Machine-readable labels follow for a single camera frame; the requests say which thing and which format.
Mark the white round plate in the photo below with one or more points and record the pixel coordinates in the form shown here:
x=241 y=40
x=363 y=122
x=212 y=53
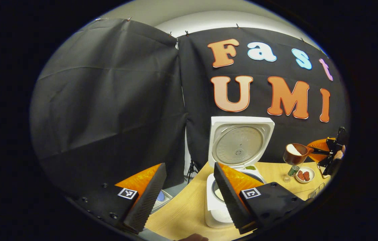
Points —
x=311 y=174

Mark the black tripod stand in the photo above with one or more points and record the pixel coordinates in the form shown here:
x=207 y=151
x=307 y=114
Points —
x=192 y=170

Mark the grey floor box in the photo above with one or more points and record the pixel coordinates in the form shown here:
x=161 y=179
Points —
x=162 y=199

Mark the small clear bottle cap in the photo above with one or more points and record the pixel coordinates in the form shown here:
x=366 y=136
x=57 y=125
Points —
x=286 y=178

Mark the red meat piece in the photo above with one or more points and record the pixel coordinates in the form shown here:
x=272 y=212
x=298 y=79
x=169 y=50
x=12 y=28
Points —
x=307 y=176
x=300 y=175

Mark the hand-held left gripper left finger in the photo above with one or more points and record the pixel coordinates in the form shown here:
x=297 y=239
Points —
x=147 y=201

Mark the white rice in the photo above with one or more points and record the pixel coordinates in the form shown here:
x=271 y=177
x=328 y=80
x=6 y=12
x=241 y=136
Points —
x=293 y=149
x=219 y=194

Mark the brown wooden spoon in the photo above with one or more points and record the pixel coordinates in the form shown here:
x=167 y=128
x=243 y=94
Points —
x=293 y=159

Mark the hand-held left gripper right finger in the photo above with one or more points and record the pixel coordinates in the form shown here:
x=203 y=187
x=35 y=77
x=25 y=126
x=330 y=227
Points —
x=231 y=201

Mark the white rice cooker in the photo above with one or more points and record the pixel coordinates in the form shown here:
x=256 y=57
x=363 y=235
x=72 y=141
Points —
x=239 y=144

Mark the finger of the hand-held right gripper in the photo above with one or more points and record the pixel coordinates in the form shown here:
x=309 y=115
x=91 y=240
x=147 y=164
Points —
x=319 y=145

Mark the black backdrop cloth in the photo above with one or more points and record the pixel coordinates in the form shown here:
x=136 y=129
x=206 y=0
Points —
x=108 y=100

